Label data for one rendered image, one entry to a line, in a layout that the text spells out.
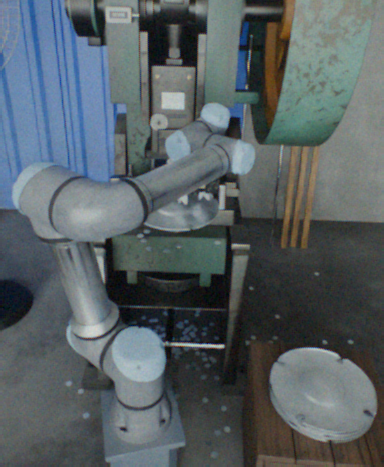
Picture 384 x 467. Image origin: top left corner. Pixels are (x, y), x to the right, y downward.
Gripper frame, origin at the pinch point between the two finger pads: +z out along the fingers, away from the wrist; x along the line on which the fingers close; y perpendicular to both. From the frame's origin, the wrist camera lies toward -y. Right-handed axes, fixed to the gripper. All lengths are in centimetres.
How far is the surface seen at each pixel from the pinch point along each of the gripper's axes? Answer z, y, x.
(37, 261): 116, -68, -41
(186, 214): 0.1, 6.6, -3.6
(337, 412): 16, 70, 17
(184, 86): -22.1, -26.9, 5.4
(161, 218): 0.1, 6.2, -11.8
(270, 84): -16, -32, 44
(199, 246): 17.3, 8.2, 4.0
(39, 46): 40, -159, -17
